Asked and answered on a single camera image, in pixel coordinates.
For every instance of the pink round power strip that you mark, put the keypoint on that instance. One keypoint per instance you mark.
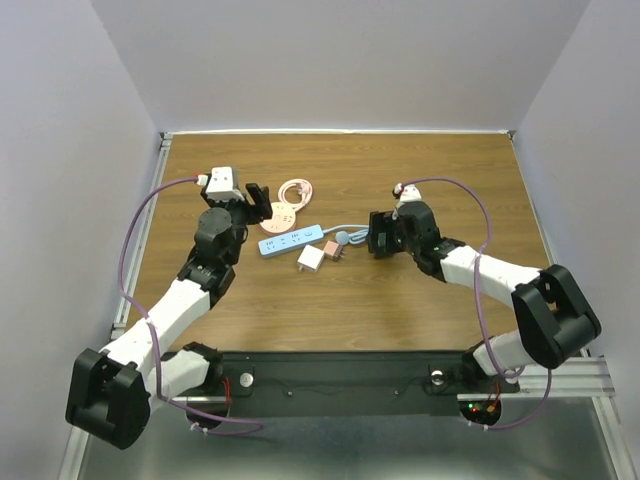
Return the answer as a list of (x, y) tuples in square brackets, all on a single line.
[(283, 219)]

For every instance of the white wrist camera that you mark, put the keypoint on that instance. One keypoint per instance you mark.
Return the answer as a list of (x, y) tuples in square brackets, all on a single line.
[(222, 182), (406, 193)]

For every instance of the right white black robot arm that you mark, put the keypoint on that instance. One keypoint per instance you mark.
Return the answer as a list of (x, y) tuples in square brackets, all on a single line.
[(554, 319)]

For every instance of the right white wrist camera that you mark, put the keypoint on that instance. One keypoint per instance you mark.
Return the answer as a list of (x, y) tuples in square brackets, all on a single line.
[(406, 193)]

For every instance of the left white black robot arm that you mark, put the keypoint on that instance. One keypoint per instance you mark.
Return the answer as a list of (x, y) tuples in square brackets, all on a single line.
[(114, 391)]

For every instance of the blue power strip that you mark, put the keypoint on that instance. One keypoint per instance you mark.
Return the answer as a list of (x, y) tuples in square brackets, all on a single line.
[(290, 241)]

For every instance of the white cube adapter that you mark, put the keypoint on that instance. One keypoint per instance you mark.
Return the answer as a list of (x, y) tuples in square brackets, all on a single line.
[(310, 259)]

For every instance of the pink cube adapter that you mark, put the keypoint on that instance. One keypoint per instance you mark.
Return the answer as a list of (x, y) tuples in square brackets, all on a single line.
[(333, 250)]

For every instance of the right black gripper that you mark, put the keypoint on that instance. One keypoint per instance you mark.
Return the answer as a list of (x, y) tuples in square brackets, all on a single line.
[(381, 221)]

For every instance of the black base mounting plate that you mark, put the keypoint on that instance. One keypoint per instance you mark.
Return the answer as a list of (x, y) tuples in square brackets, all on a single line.
[(331, 384)]

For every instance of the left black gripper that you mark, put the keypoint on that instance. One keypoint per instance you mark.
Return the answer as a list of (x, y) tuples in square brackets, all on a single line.
[(254, 212)]

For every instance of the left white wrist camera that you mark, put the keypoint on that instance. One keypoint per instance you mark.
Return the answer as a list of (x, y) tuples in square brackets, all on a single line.
[(222, 182)]

